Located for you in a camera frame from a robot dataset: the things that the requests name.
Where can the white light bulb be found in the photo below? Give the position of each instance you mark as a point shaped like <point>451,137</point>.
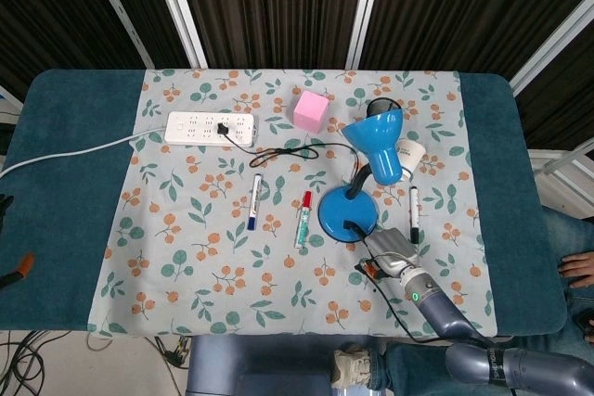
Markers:
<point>412,152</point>

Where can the pink cube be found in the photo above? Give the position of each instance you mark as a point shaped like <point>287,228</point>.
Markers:
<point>310,111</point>

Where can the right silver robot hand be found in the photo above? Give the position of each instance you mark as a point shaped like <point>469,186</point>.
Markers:
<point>392,252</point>

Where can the white double frame post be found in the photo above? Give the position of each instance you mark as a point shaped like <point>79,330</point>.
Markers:
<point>178,6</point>

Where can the teal table cover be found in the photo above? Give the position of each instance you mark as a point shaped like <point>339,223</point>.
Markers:
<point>60,182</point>

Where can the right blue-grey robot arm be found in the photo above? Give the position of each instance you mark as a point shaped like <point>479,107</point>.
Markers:
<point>441,312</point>

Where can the white power strip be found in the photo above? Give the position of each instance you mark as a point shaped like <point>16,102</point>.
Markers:
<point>185,129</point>

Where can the white aluminium rails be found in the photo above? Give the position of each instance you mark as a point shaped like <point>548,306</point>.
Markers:
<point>561,169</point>

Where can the black-capped whiteboard marker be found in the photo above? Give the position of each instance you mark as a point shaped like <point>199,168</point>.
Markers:
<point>414,213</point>

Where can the floral orange-fruit tablecloth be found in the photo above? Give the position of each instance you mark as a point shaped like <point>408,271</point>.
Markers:
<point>232,252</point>

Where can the beige sneaker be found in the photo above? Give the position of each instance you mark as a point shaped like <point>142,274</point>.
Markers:
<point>350,366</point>

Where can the blue-capped whiteboard marker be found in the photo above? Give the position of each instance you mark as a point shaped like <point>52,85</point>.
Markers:
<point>254,203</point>

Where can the blue desk lamp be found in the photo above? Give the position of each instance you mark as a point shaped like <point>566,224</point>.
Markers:
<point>343,210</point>

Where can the bystander bare hand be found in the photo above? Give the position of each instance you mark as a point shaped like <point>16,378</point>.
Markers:
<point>577,268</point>

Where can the red-capped whiteboard marker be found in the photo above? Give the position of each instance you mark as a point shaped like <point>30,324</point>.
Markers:
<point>303,222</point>

